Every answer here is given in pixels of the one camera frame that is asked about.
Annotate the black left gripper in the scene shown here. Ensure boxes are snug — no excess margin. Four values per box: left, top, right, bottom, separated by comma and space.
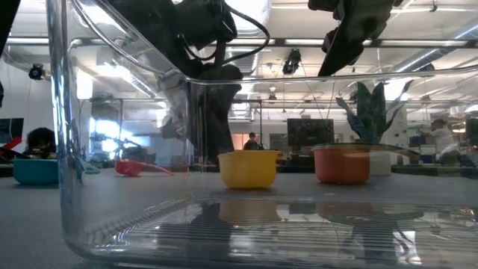
189, 62, 243, 165

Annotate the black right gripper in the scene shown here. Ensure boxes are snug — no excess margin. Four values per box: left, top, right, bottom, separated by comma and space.
308, 0, 404, 78

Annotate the yellow measuring cup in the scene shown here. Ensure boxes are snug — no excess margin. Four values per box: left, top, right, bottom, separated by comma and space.
217, 149, 281, 190

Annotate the red measuring cup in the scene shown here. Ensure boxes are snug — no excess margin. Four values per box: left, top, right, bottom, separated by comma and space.
114, 159, 175, 178

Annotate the orange measuring cup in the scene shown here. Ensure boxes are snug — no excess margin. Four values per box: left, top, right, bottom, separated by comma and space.
311, 146, 373, 185

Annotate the clear plastic basket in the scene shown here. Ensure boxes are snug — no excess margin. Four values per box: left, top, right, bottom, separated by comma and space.
46, 0, 478, 269

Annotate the teal measuring cup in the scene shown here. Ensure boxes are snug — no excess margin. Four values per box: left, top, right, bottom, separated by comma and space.
10, 158, 101, 186

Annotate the person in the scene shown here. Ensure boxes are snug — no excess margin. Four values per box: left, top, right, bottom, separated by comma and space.
23, 127, 58, 161
243, 132, 261, 152
428, 118, 465, 166

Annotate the potted succulent white pot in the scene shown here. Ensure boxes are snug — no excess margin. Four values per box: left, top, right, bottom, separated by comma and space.
335, 79, 415, 176

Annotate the black monitor screen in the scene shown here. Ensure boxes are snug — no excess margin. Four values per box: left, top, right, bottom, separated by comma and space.
286, 118, 335, 148

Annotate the black hanging camera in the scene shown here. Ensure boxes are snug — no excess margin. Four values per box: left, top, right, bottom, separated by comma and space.
282, 48, 302, 75
28, 63, 45, 81

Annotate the silver ventilation duct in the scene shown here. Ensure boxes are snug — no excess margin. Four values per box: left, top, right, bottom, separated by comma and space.
231, 0, 272, 37

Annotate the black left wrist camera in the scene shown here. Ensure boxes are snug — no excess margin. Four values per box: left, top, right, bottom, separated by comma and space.
175, 0, 239, 50

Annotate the dark wall screen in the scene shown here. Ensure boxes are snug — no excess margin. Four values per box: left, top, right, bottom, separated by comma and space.
0, 117, 25, 145

